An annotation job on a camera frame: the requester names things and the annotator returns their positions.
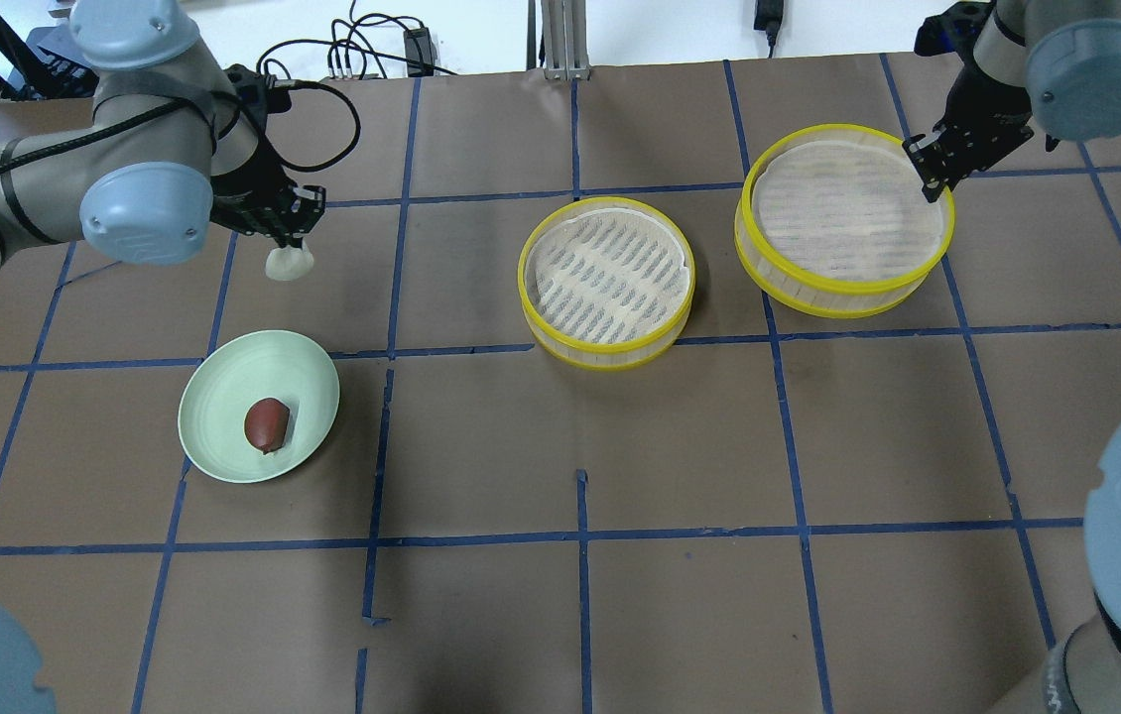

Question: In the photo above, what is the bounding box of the yellow rimmed steamer layer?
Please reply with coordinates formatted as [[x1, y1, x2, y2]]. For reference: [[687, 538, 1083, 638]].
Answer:
[[733, 123, 956, 319]]

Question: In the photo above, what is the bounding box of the dark red bun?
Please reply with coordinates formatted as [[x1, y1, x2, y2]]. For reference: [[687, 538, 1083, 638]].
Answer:
[[243, 397, 291, 455]]

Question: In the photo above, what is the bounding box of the white steamed bun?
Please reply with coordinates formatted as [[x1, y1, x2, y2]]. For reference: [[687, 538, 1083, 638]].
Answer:
[[263, 240, 315, 282]]

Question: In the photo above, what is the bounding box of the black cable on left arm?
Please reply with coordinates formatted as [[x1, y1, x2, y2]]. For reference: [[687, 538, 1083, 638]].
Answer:
[[253, 59, 363, 204]]

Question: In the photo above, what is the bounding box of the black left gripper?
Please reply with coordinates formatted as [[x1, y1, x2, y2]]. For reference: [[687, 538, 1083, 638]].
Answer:
[[211, 140, 326, 244]]

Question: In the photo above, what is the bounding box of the pale green plate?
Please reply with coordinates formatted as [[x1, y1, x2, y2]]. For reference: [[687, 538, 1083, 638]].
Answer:
[[177, 330, 341, 484]]

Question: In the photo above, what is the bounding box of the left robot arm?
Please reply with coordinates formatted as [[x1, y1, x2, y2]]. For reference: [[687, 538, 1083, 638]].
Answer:
[[0, 1, 326, 279]]

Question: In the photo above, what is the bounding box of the aluminium frame post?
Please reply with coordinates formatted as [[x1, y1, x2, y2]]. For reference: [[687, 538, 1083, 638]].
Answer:
[[526, 1, 591, 81]]

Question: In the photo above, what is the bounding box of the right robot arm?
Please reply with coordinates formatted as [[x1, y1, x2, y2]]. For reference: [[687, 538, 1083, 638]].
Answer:
[[904, 1, 1121, 202]]

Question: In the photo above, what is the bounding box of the white steamer liner cloth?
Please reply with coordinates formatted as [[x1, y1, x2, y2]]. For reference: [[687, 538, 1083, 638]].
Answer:
[[752, 139, 947, 282]]

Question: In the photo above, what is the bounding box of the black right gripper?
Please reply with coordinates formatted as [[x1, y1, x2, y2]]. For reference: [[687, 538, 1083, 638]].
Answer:
[[904, 69, 1032, 203]]

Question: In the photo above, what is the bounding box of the black power adapter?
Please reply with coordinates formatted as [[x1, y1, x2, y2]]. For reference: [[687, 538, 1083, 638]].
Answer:
[[404, 26, 437, 76]]

